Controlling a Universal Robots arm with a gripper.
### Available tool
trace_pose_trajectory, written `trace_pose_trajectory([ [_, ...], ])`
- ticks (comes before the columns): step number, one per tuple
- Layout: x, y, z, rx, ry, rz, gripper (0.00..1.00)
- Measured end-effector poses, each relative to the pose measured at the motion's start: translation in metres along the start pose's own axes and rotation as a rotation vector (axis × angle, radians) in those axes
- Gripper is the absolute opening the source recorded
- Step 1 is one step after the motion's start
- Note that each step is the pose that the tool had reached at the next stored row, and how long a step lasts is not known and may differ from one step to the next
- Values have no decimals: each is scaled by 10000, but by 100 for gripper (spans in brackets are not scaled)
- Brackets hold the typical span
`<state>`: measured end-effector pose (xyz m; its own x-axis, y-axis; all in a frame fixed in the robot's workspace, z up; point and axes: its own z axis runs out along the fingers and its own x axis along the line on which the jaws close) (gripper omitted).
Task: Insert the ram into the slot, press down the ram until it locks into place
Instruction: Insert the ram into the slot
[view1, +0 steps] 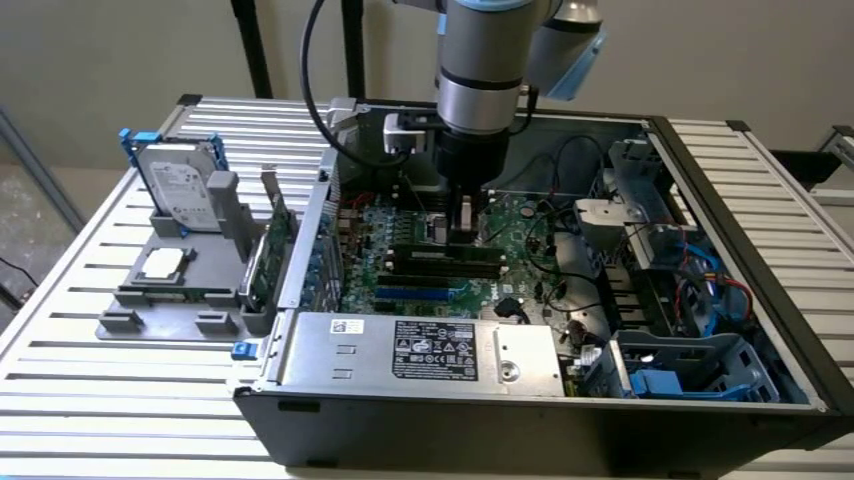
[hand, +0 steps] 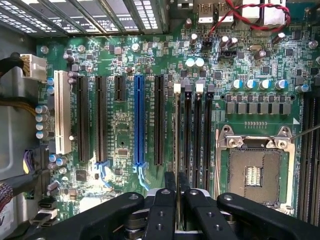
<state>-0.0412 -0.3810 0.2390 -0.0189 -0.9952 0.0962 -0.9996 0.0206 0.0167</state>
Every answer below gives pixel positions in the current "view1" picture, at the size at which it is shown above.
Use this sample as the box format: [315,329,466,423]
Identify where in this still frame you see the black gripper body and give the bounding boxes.
[435,126,513,202]

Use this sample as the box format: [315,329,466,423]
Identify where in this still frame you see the black RAM slot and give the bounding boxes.
[387,242,505,282]

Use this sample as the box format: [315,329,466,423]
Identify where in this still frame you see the black expansion slot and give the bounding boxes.
[375,272,470,292]

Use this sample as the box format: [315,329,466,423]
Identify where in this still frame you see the blue expansion slot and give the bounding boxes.
[374,285,467,303]

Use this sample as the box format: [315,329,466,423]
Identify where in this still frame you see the green Dell motherboard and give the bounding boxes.
[301,191,577,321]

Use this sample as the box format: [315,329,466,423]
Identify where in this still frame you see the grey metal disk bay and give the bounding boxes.
[571,138,710,273]

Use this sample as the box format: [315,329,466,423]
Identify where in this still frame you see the black stand pole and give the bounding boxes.
[229,0,277,100]
[338,0,370,100]

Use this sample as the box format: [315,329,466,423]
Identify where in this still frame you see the green graphics card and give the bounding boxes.
[241,163,301,312]

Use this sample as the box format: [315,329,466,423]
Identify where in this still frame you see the silver power supply unit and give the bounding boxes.
[274,311,569,399]

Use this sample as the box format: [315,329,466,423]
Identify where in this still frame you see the blue disk caddy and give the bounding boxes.
[118,127,233,237]

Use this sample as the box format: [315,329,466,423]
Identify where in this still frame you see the silver hard disk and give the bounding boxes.
[139,144,225,233]

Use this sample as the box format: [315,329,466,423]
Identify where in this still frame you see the black open PC case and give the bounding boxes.
[231,96,854,471]

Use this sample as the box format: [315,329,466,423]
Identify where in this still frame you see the grey plastic drive cage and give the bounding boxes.
[607,328,784,402]

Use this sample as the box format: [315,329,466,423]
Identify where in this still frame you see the silver CPU chip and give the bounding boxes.
[140,247,186,280]

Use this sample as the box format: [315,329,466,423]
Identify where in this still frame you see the grey parts rack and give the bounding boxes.
[95,171,285,344]

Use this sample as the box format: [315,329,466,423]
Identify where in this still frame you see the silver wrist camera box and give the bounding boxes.
[382,111,443,156]

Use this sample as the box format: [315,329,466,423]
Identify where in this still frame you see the black camera cable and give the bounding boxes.
[298,0,411,167]

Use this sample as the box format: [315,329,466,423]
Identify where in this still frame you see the blue SATA wire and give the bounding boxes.
[666,225,729,337]

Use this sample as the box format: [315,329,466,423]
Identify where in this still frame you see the red wire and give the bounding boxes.
[710,277,756,322]

